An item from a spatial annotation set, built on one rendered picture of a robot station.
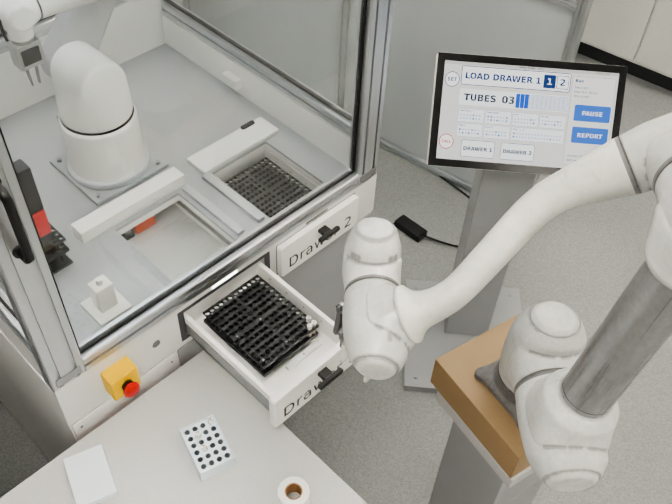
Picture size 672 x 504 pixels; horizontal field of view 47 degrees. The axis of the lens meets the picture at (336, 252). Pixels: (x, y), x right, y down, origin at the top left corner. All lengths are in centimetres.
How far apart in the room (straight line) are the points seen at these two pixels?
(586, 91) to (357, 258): 110
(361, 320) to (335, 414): 151
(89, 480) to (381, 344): 84
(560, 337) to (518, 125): 77
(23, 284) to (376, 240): 65
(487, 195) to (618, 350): 114
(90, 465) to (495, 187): 138
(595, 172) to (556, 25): 171
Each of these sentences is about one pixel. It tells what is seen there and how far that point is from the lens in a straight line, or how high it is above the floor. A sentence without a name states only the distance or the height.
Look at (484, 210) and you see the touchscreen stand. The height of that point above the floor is 70.
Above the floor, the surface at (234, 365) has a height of 89.
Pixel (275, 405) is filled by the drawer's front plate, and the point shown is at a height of 92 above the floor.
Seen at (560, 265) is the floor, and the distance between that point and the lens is 337.
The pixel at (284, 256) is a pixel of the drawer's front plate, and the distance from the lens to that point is 202.
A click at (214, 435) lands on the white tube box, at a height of 79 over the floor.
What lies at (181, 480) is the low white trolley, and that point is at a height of 76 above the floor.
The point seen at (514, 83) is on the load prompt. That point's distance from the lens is 224.
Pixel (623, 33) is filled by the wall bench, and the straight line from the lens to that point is 440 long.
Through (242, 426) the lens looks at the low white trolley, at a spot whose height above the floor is 76.
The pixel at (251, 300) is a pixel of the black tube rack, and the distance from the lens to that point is 192.
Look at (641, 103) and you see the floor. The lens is 437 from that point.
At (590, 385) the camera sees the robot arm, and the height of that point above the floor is 123.
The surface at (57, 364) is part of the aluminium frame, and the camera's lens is 173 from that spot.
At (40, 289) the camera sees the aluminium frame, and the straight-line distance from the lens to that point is 156.
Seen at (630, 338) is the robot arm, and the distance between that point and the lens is 137.
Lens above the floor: 240
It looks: 48 degrees down
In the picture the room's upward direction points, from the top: 3 degrees clockwise
